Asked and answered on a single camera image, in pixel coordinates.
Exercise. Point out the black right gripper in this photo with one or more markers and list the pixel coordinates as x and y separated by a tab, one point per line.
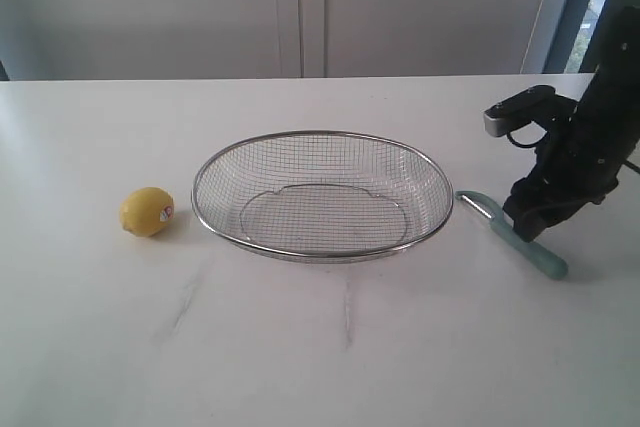
578	165

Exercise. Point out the teal handled vegetable peeler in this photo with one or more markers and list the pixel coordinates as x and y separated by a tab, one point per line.
548	263

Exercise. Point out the yellow lemon with sticker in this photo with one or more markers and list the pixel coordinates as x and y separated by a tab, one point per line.
146	212

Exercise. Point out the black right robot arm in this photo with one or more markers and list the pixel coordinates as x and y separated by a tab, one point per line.
616	76

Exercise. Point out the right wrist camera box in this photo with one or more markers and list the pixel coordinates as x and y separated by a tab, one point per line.
517	111

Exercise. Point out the oval wire mesh basket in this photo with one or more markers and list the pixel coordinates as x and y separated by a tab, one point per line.
322	196

